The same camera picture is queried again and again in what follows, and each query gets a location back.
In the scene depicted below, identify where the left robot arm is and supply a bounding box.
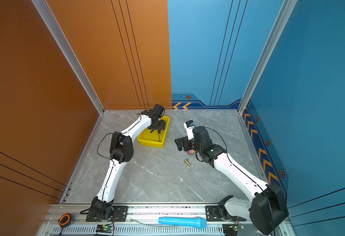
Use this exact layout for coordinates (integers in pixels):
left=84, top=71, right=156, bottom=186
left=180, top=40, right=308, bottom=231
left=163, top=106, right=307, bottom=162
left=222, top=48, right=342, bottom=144
left=86, top=104, right=166, bottom=222

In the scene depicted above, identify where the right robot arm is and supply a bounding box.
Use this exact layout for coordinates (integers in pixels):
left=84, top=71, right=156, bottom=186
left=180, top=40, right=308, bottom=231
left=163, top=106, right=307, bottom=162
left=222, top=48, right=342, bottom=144
left=175, top=121, right=289, bottom=235

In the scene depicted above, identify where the yellow plastic bin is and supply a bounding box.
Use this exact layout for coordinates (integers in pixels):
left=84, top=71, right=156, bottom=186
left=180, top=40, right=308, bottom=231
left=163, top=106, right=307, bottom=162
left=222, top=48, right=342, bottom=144
left=137, top=116, right=170, bottom=148

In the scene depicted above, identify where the pink yellow toy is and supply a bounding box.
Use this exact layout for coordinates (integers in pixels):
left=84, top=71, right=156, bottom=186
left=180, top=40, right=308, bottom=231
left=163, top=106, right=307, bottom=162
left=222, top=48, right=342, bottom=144
left=187, top=149, right=196, bottom=154

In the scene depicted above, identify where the brass bolt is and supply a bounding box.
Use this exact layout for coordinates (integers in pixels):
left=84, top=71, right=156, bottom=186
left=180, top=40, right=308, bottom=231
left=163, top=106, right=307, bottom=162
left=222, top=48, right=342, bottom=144
left=184, top=159, right=191, bottom=166

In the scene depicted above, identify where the cyan plastic cylinder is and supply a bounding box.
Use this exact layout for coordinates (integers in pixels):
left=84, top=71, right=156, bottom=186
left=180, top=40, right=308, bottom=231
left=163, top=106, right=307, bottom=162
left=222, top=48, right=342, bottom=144
left=158, top=217, right=207, bottom=229

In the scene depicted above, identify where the right green circuit board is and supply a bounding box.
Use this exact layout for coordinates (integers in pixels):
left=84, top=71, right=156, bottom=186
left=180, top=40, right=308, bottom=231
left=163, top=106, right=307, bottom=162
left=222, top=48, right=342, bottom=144
left=222, top=224, right=244, bottom=236

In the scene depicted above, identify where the green circuit board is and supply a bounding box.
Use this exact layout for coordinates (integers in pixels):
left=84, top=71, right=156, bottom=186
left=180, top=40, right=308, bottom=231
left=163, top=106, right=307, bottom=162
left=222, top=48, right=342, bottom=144
left=222, top=224, right=244, bottom=236
left=95, top=224, right=114, bottom=236

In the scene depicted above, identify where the left green circuit board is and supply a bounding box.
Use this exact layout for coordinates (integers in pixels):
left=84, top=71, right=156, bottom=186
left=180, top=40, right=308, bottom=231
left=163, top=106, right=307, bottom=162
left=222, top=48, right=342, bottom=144
left=95, top=224, right=114, bottom=236

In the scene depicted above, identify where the orange black tape measure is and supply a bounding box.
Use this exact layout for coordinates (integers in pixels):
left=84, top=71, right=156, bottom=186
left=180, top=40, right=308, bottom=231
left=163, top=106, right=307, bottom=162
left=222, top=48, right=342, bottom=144
left=58, top=213, right=74, bottom=228

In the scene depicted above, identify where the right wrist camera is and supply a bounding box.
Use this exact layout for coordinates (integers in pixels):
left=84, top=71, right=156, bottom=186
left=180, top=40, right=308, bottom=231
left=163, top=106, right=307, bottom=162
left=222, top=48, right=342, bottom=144
left=184, top=120, right=195, bottom=140

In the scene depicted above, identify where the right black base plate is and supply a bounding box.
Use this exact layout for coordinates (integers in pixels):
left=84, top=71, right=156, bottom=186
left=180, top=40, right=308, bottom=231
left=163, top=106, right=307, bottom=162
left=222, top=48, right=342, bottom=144
left=205, top=205, right=246, bottom=222

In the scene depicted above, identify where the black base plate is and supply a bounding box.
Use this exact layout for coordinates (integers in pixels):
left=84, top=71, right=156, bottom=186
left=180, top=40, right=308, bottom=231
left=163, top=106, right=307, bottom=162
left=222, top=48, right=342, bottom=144
left=86, top=206, right=128, bottom=222
left=205, top=205, right=246, bottom=222

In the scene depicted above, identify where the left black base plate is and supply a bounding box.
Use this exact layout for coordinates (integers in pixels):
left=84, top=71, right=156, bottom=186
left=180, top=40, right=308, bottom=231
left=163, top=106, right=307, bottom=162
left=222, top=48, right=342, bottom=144
left=86, top=206, right=128, bottom=222

